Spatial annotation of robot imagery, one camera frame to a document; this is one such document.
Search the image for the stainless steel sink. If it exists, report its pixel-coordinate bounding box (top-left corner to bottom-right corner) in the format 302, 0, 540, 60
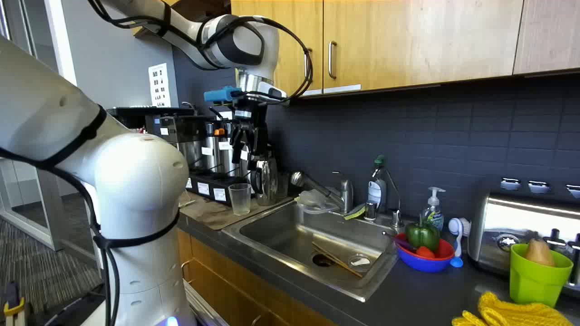
221, 198, 400, 305

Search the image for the metal upper cabinet handle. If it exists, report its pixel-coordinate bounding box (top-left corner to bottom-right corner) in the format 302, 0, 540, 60
326, 40, 339, 82

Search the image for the blue bowl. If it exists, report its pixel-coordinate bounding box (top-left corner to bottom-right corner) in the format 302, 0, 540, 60
395, 234, 457, 276

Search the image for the small red toy vegetable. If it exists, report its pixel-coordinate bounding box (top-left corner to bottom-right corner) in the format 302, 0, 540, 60
415, 243, 438, 261

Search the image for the clear plastic food container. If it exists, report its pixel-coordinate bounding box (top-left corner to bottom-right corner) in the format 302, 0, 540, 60
295, 189, 331, 214

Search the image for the black airpot rack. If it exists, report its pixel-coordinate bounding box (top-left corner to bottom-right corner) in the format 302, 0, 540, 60
181, 171, 255, 207

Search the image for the wooden chopstick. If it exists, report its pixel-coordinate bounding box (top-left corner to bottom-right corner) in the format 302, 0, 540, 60
312, 239, 366, 277

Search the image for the green bell pepper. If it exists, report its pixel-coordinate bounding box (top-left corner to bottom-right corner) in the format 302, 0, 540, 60
404, 221, 442, 252

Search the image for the black coffee brewer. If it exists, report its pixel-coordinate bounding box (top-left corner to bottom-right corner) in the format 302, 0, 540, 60
110, 105, 197, 151

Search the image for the clear plastic cup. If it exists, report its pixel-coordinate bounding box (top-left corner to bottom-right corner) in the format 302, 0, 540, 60
226, 181, 252, 218

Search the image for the wooden cabinet door with sign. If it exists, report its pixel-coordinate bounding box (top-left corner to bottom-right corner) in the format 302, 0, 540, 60
230, 0, 326, 98

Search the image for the tan pear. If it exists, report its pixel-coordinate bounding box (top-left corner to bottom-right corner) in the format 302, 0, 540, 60
524, 238, 556, 268

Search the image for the chrome sink tap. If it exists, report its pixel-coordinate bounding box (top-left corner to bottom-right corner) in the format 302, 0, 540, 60
288, 171, 355, 218

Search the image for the wide wooden cabinet door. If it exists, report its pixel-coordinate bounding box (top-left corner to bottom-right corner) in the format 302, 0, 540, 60
322, 0, 525, 95

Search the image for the white wall switch plate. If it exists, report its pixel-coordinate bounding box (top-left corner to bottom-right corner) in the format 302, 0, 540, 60
147, 62, 174, 109

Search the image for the yellow cloth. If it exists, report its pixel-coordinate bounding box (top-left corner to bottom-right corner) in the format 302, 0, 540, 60
451, 290, 573, 326

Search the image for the pale cabinet door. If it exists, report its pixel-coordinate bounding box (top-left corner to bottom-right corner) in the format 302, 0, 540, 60
513, 0, 580, 76

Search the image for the steel airpot with orange tab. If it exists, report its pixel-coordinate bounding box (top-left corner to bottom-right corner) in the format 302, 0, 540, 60
206, 120, 237, 178

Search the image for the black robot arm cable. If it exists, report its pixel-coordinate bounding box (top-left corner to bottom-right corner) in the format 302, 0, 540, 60
0, 0, 315, 326

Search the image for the white blue dish brush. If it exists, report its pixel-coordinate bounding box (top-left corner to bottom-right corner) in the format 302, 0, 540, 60
447, 216, 473, 270

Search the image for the steel pitcher with black handle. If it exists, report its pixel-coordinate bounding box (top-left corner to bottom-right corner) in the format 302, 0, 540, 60
250, 152, 281, 201

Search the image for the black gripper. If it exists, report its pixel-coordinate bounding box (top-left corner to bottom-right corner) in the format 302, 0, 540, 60
226, 98, 270, 165

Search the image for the green sponge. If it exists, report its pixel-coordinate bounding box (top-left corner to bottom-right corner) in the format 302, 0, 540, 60
342, 203, 370, 223

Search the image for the silver toaster oven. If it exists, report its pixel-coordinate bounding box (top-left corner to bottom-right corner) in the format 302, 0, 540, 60
467, 191, 580, 297

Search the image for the clear hand soap pump bottle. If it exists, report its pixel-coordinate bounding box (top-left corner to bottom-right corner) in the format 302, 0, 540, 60
420, 185, 447, 234

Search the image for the yellow black clamp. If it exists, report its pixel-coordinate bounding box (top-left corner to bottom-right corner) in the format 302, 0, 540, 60
0, 281, 29, 326

